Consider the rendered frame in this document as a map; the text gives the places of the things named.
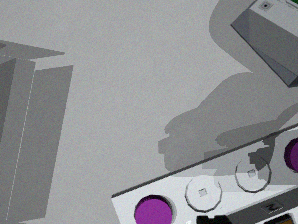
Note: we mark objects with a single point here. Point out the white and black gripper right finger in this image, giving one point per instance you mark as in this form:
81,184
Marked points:
221,219

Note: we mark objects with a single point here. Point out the grey two-button control box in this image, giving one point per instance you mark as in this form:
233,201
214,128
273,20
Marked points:
270,28

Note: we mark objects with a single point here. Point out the light grey tray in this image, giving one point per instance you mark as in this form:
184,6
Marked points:
250,184

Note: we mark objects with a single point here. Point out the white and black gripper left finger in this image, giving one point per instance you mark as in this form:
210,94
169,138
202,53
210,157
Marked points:
204,220

